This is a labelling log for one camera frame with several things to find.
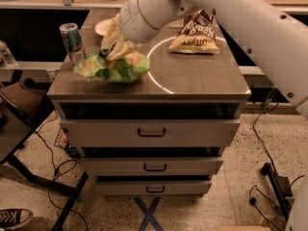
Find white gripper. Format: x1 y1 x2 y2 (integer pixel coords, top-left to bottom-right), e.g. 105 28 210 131
101 0 159 61

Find green rice chip bag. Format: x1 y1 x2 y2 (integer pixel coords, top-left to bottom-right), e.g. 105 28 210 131
74 51 149 84

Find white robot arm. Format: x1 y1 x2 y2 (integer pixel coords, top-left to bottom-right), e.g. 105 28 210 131
101 0 308 118

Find redbull can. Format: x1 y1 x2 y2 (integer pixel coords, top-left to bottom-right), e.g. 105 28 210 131
60 22 86 65

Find brown sea salt chip bag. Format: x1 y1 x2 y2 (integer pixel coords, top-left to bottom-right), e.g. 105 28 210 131
168 10 219 54

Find white bowl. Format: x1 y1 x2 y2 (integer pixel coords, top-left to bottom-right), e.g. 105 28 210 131
94 19 112 36

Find top drawer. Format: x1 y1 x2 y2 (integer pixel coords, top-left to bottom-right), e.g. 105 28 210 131
61 119 240 147

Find drawer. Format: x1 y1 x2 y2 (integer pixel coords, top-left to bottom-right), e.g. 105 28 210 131
82 157 223 177
95 180 212 196
61 119 240 147

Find grey drawer cabinet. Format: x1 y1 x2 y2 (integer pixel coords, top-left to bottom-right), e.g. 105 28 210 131
48 21 250 186

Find clear plastic bottle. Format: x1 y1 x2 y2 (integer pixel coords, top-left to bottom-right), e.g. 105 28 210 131
0 40 17 67

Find dark side table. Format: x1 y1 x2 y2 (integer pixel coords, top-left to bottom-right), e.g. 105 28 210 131
0 78 88 231

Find middle drawer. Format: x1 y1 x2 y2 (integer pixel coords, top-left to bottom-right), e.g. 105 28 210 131
82 157 223 177

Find bottom drawer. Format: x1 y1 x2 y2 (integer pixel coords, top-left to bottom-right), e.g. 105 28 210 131
95 180 212 196

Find black white sneaker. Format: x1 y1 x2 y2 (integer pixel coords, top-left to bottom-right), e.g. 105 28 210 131
0 209 33 231

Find black floor stand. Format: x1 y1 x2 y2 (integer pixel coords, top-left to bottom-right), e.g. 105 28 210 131
261 163 293 219

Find black floor cable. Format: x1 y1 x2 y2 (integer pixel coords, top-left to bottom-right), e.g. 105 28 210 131
33 111 90 231

